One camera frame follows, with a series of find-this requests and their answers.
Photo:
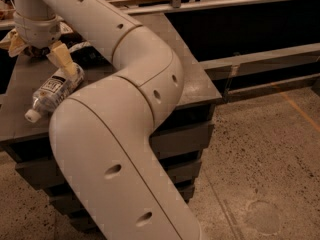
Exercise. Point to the grey metal shelf frame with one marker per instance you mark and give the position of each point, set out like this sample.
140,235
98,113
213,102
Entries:
244,42

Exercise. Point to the middle grey drawer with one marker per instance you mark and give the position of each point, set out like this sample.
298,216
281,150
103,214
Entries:
183,176

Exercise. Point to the brown and cream snack bag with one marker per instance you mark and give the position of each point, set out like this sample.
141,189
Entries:
41,39

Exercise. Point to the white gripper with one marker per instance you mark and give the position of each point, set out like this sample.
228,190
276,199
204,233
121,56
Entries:
36,33

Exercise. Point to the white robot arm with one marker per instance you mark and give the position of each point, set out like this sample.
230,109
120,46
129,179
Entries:
99,135

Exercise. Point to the grey drawer cabinet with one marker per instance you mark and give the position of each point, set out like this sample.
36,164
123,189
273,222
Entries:
22,76

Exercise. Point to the dark blue snack bag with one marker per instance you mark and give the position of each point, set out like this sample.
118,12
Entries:
86,55

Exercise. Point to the top grey drawer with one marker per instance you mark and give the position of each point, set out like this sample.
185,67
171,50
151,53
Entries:
172,146

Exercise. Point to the clear plastic water bottle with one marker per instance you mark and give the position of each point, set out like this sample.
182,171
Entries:
53,91

